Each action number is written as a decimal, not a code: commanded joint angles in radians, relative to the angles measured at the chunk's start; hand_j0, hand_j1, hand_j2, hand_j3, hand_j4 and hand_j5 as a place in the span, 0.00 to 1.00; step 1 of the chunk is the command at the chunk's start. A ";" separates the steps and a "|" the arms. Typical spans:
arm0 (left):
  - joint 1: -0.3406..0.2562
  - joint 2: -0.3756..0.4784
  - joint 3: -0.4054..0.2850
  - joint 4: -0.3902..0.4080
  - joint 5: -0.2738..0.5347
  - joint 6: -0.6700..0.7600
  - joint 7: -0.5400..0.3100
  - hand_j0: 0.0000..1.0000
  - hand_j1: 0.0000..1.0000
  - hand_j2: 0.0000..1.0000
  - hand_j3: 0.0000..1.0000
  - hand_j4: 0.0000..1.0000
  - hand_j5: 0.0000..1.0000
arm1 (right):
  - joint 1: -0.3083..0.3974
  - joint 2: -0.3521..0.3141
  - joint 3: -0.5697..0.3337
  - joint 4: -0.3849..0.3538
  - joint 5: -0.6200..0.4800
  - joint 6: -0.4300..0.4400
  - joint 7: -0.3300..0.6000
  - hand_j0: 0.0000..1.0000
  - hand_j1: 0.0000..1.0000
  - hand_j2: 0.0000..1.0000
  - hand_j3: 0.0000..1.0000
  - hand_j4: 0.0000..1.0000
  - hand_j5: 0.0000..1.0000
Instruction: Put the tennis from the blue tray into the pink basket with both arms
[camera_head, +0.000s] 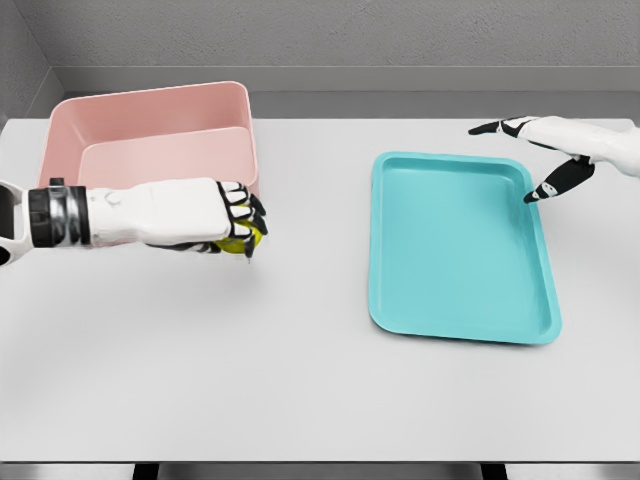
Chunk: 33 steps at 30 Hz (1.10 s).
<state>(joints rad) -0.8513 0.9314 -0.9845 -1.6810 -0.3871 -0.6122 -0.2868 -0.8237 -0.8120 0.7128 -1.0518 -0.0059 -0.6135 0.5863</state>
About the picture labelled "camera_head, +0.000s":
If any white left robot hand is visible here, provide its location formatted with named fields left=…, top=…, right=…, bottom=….
left=133, top=178, right=270, bottom=260

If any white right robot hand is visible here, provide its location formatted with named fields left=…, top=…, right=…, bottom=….
left=467, top=115, right=614, bottom=205

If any yellow-green tennis ball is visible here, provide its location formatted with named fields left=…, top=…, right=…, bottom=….
left=214, top=203, right=265, bottom=257

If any pink rectangular basket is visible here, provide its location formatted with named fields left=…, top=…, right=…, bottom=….
left=35, top=80, right=261, bottom=199

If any blue rectangular tray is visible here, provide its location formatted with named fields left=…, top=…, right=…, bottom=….
left=368, top=151, right=564, bottom=347

